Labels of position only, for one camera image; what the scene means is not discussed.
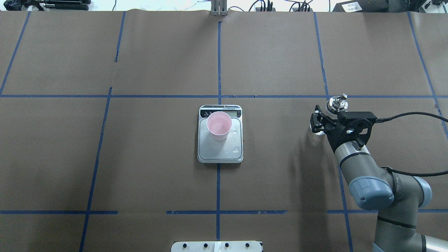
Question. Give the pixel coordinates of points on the aluminium frame post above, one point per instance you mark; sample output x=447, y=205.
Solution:
x=219, y=7

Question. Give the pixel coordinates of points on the black control box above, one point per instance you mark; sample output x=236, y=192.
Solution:
x=370, y=6

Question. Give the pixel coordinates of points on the glass sauce bottle metal spout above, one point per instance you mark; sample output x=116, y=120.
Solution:
x=335, y=105

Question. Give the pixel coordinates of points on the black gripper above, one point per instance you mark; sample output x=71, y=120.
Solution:
x=336, y=137

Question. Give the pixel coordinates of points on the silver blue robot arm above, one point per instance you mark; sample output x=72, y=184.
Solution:
x=397, y=196

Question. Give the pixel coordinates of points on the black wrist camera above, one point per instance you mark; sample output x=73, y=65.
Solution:
x=357, y=126

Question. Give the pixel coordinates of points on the silver digital kitchen scale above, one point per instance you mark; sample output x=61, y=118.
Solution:
x=217, y=148

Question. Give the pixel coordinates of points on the pink plastic cup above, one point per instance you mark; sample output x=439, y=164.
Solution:
x=219, y=125

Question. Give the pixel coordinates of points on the brown paper table cover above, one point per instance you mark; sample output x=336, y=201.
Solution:
x=99, y=117

